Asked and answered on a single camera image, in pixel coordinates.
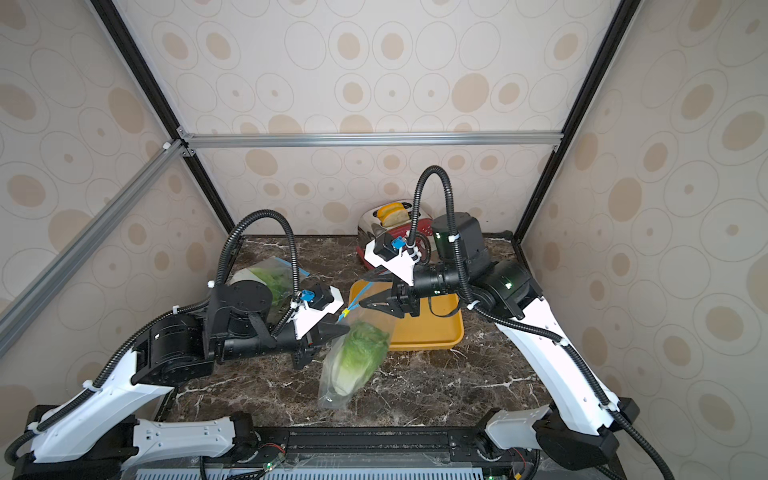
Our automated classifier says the chinese cabbage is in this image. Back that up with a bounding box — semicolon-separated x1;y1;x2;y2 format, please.
331;322;390;397
248;267;292;306

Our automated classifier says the clear zipper bag blue seal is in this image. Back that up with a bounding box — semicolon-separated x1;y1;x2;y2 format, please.
228;257;293;325

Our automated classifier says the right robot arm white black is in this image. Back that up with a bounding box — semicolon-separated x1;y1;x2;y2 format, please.
362;212;639;477

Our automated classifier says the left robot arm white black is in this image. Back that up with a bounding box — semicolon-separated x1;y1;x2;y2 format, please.
5;280;348;479

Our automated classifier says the yellow rectangular tray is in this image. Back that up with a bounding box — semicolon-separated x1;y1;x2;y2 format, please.
350;294;464;351

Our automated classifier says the red chrome toaster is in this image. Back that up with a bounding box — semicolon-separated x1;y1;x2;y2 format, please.
356;200;434;271

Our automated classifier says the yellow toast slice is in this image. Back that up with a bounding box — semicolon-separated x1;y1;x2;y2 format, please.
375;202;411;228

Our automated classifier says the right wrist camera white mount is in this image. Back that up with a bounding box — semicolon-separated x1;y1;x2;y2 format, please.
364;231;422;286

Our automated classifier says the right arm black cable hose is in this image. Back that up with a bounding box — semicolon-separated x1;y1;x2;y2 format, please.
406;165;676;480

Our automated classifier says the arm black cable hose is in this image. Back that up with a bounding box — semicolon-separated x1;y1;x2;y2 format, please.
4;208;301;466
406;165;676;480

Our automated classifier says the aluminium rail back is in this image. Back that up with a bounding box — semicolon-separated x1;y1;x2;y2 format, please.
185;131;563;149

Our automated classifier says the aluminium rail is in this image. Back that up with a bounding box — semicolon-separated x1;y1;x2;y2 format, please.
1;139;183;354
185;131;563;149

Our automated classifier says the aluminium rail left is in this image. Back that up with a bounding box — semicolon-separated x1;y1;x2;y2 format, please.
1;139;183;354

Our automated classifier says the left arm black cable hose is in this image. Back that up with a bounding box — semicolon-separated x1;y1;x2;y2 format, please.
4;208;301;466

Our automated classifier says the black frame post left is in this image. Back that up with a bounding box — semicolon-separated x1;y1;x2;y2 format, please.
86;0;235;233

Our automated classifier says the black frame post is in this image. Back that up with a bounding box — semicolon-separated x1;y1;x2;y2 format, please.
514;0;641;245
86;0;235;233

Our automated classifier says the black frame post right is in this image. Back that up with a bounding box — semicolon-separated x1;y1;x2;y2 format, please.
514;0;641;245

